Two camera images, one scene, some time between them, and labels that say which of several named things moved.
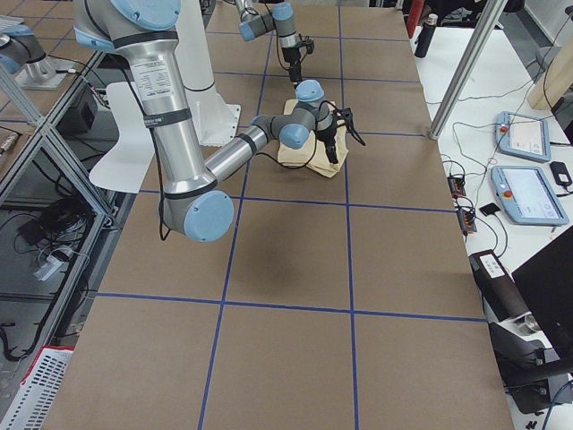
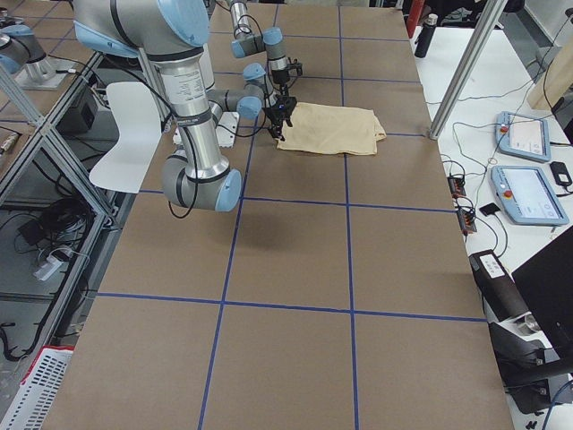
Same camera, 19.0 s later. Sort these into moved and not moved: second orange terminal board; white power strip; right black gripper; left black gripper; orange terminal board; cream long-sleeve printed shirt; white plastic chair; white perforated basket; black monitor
Moved: left black gripper; right black gripper; cream long-sleeve printed shirt
Not moved: second orange terminal board; white power strip; orange terminal board; white plastic chair; white perforated basket; black monitor
